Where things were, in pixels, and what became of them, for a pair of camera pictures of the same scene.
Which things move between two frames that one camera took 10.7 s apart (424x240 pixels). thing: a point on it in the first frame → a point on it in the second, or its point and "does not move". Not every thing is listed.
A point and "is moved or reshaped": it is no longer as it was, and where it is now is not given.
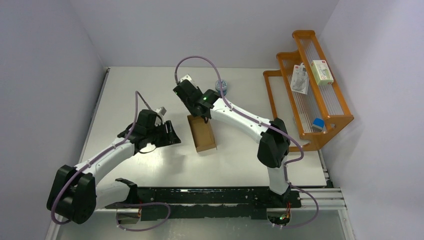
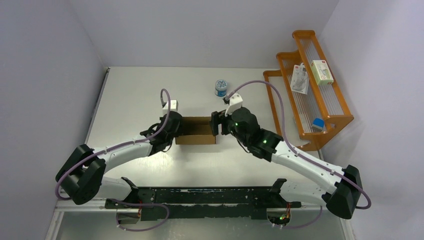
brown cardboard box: x=202 y=133 is moved or reshaped
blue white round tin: x=224 y=85 does not move
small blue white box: x=318 y=125 does not move
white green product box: x=321 y=72 does not move
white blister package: x=299 y=81 does not move
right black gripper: x=187 y=106 → x=218 y=118
